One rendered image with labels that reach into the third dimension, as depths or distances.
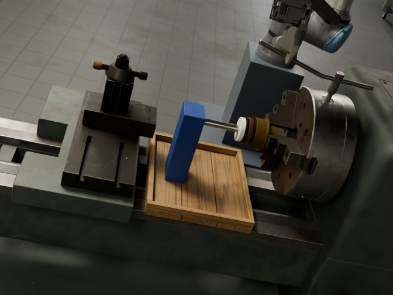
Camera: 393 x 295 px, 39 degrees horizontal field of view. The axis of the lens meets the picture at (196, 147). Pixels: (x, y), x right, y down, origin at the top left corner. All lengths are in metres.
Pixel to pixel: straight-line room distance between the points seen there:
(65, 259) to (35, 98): 1.94
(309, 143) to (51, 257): 0.86
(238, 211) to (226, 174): 0.17
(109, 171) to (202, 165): 0.38
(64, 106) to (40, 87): 1.96
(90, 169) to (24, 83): 2.33
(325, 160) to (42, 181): 0.72
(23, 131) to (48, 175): 0.29
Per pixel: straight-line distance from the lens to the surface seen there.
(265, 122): 1.55
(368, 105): 1.61
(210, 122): 1.53
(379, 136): 1.49
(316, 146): 1.46
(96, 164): 1.45
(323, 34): 1.93
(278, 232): 1.60
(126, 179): 1.42
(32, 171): 1.46
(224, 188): 1.65
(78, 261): 1.79
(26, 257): 1.78
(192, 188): 1.60
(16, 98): 3.55
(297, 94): 1.61
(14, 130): 1.71
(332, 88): 1.51
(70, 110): 1.73
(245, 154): 2.10
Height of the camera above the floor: 1.82
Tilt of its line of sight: 32 degrees down
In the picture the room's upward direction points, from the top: 18 degrees clockwise
